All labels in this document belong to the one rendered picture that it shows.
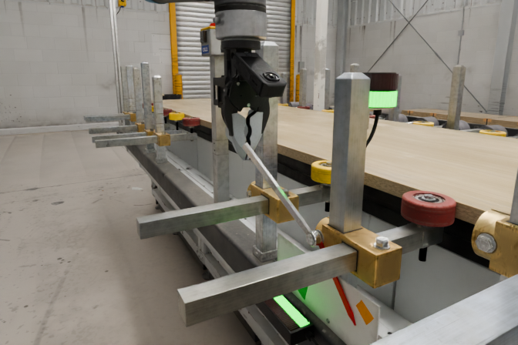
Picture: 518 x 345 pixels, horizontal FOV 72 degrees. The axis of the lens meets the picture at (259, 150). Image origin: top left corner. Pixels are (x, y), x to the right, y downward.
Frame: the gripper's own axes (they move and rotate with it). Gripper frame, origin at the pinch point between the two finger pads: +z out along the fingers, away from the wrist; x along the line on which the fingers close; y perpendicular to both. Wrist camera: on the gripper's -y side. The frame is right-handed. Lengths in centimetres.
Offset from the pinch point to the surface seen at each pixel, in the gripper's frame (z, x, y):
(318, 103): 2, -103, 113
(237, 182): 27, -28, 65
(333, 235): 9.7, -5.6, -18.4
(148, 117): 7, -8, 130
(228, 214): 11.8, 3.2, 1.5
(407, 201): 5.5, -18.2, -21.0
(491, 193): 5.8, -35.1, -24.6
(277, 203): 10.0, -5.6, -1.8
